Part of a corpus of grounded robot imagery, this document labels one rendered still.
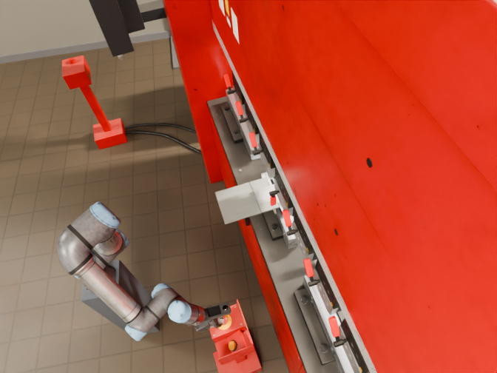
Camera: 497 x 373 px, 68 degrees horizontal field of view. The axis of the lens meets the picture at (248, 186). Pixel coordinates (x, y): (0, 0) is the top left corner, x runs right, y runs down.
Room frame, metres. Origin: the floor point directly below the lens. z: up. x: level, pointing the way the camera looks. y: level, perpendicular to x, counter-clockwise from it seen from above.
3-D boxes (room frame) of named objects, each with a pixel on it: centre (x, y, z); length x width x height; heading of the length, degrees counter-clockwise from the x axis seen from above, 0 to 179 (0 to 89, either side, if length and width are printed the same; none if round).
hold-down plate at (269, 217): (0.91, -0.08, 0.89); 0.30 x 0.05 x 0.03; 13
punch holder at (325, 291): (0.40, -0.25, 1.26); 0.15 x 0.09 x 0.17; 13
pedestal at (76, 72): (2.35, 1.19, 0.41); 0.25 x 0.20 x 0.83; 103
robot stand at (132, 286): (0.69, 0.77, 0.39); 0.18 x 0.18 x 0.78; 5
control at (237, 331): (0.39, 0.15, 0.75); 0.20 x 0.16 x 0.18; 16
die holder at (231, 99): (1.49, -0.01, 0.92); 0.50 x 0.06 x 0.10; 13
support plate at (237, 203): (0.92, 0.02, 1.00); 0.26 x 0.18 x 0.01; 103
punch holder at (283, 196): (0.79, -0.17, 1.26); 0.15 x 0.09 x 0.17; 13
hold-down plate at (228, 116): (1.53, 0.06, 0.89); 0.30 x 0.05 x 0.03; 13
